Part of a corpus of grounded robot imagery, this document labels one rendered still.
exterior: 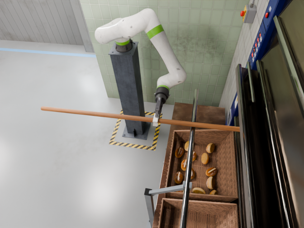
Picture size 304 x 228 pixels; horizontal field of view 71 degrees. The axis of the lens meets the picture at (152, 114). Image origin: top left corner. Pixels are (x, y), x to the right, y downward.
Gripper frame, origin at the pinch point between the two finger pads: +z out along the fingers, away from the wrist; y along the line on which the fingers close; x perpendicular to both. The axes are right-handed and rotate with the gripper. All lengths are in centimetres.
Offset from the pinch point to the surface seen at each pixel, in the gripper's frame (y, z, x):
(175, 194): 46, 28, -18
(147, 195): 23.5, 39.5, -1.2
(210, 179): 54, 10, -43
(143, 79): 78, -122, 41
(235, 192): 36, 24, -56
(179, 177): 55, 12, -20
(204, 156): 55, -10, -38
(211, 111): 61, -66, -44
